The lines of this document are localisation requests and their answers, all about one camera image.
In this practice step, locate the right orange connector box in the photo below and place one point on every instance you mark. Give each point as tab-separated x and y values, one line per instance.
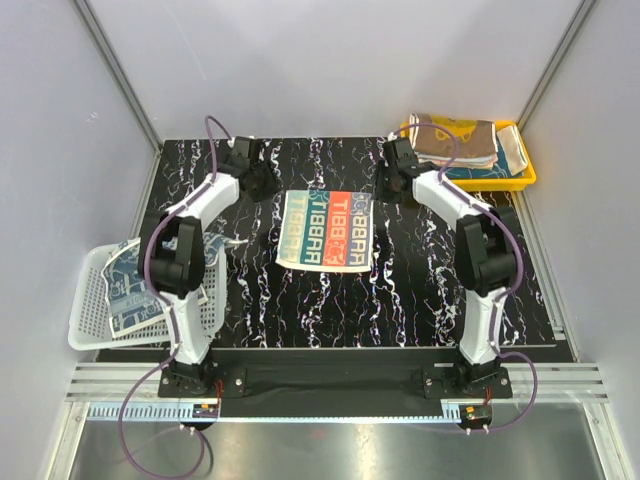
477	415

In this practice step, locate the blue white patterned towel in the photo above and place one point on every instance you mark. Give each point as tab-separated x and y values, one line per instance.
135	313

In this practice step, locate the light blue white towel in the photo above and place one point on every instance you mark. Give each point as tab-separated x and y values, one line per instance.
460	155

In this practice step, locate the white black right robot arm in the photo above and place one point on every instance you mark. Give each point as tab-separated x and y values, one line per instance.
487	260

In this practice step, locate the yellow brown bear towel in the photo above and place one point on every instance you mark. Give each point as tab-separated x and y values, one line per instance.
473	137

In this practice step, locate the white plastic laundry basket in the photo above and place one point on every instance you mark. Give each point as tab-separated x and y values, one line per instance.
89	326

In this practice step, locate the orange connector box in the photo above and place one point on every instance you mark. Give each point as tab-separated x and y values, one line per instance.
477	415
206	410

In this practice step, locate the striped rabbit text towel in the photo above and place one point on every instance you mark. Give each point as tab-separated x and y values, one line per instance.
326	231

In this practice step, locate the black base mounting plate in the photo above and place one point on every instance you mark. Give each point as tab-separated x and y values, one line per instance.
432	373

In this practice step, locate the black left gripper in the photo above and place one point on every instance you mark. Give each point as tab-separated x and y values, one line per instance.
271	187

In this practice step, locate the pink white rabbit towel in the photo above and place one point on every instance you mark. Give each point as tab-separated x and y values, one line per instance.
484	163

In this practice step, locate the left orange connector box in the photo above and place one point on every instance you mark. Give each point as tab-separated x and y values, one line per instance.
206	410

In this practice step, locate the aluminium frame rail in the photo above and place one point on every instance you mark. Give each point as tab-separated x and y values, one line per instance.
575	382

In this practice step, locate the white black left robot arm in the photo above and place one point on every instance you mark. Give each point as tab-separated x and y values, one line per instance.
171	249

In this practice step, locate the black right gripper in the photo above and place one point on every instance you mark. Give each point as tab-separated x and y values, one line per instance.
382	169

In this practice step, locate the yellow plastic tray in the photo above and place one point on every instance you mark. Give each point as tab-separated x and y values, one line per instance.
514	184

